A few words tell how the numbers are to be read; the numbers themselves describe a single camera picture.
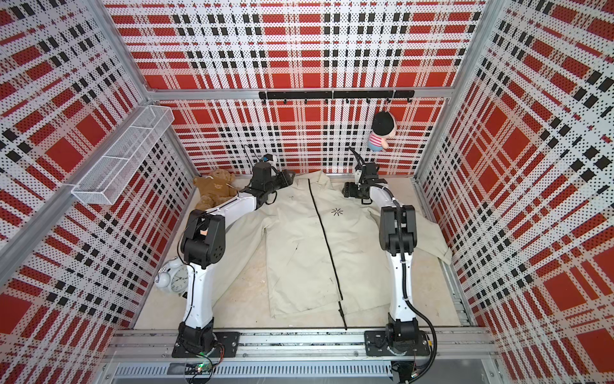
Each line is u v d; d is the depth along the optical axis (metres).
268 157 0.91
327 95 0.89
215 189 1.08
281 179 0.92
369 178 0.88
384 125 0.93
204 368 0.69
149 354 0.73
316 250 0.93
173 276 0.78
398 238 0.58
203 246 0.58
